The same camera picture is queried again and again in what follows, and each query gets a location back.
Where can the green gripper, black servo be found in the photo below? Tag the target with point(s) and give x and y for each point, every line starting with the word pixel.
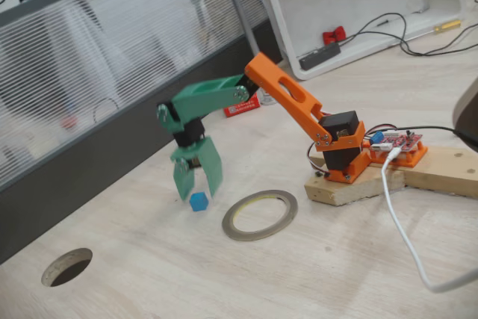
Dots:
pixel 202 155

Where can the blue cube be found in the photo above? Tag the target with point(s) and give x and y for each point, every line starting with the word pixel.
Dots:
pixel 198 202

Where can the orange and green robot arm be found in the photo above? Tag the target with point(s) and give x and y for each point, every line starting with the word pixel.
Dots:
pixel 201 106

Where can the red cardboard box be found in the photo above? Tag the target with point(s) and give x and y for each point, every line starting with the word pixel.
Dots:
pixel 242 109

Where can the small clear plastic cup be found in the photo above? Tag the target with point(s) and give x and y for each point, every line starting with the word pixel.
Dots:
pixel 267 100

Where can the wooden base block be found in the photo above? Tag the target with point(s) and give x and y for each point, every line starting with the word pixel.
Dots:
pixel 347 192

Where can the grey desk partition screen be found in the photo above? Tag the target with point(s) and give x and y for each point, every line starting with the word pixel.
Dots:
pixel 112 35

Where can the black power hub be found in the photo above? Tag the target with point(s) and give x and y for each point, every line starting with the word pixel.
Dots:
pixel 317 57

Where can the red clamp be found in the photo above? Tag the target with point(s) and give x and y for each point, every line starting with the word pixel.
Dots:
pixel 330 37

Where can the red controller board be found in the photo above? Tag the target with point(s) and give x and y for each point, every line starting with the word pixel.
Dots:
pixel 403 141

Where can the light wooden plank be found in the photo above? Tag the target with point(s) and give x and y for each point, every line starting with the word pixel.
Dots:
pixel 440 173

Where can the grey rounded blurred object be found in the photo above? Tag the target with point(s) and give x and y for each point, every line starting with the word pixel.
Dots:
pixel 468 110

